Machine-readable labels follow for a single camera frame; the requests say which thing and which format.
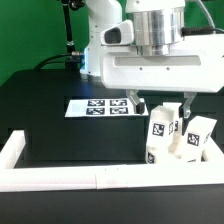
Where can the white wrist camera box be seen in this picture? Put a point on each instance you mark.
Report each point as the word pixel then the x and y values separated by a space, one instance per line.
pixel 120 34

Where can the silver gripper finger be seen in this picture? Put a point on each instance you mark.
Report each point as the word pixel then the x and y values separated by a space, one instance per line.
pixel 186 108
pixel 138 105

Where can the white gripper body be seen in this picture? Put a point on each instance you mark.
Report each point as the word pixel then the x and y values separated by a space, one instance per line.
pixel 195 64

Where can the paper sheet with markers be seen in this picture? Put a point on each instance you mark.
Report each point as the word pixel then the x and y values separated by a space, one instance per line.
pixel 99 108

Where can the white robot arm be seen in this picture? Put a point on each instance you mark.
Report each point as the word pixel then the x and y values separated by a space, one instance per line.
pixel 146 46

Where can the white U-shaped fence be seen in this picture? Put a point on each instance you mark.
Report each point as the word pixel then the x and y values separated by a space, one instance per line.
pixel 14 179

